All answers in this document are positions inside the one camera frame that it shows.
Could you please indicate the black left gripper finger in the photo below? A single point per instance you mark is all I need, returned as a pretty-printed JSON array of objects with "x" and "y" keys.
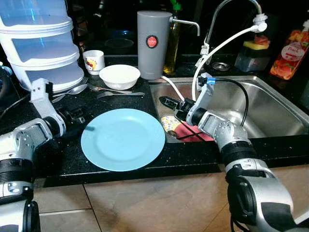
[
  {"x": 85, "y": 111},
  {"x": 86, "y": 128}
]

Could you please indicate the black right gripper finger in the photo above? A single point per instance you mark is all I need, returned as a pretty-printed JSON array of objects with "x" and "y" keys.
[
  {"x": 172, "y": 108},
  {"x": 170, "y": 100}
]

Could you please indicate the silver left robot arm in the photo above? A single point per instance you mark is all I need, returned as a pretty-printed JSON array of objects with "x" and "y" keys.
[{"x": 19, "y": 145}]

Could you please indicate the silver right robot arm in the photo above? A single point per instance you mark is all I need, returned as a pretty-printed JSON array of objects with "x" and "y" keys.
[{"x": 241, "y": 159}]

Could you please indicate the red plate floral rim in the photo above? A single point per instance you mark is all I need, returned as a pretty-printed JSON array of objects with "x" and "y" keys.
[{"x": 169, "y": 124}]

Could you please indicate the steel spoon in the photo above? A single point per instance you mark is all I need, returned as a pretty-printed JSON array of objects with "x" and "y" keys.
[{"x": 77, "y": 89}]

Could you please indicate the steel fork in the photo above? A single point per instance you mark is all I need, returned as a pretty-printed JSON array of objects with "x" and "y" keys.
[{"x": 108, "y": 90}]

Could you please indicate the light blue plate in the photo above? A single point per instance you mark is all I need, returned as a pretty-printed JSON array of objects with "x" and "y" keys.
[{"x": 123, "y": 140}]

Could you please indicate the grey water filter canister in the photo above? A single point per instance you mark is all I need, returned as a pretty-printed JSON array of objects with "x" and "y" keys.
[{"x": 154, "y": 63}]

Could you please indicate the steel table knife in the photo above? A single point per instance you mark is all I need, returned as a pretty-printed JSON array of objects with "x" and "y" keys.
[{"x": 125, "y": 94}]

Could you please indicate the olive oil bottle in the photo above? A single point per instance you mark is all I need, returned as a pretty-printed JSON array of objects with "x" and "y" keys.
[{"x": 171, "y": 53}]

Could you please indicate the white bowl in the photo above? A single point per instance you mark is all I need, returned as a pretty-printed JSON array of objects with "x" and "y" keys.
[{"x": 119, "y": 77}]

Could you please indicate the white printed cup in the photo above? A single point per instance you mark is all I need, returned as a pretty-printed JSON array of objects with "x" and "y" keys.
[{"x": 94, "y": 63}]

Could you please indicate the round steel countertop fitting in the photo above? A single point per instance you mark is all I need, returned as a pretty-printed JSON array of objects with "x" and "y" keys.
[{"x": 221, "y": 66}]

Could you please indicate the dark glass bowl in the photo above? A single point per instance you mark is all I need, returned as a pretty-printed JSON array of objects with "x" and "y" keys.
[{"x": 119, "y": 46}]

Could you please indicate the white tiered food container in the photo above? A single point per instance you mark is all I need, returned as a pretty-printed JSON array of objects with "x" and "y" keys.
[{"x": 38, "y": 43}]

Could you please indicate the black sponge holder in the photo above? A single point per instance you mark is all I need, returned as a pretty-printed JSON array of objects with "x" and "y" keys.
[{"x": 251, "y": 60}]

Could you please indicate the chrome gooseneck faucet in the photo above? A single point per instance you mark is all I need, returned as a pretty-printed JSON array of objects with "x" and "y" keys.
[{"x": 210, "y": 25}]

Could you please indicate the stainless steel sink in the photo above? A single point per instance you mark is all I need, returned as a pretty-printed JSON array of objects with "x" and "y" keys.
[{"x": 275, "y": 106}]

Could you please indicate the yellow sponge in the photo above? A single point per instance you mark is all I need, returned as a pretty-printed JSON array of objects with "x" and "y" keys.
[{"x": 250, "y": 45}]

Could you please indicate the orange dish soap pump bottle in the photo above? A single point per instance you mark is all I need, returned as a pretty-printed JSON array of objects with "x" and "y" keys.
[{"x": 287, "y": 60}]

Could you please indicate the red scrubber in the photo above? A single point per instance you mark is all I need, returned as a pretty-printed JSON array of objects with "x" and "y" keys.
[{"x": 263, "y": 40}]

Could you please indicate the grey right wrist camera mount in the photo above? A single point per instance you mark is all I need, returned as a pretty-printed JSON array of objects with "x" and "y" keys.
[{"x": 200, "y": 104}]

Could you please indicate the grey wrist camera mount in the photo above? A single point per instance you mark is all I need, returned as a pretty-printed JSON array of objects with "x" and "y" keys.
[
  {"x": 200, "y": 104},
  {"x": 43, "y": 106}
]

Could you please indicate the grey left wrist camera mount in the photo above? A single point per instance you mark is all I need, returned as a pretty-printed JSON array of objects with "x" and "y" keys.
[{"x": 43, "y": 106}]

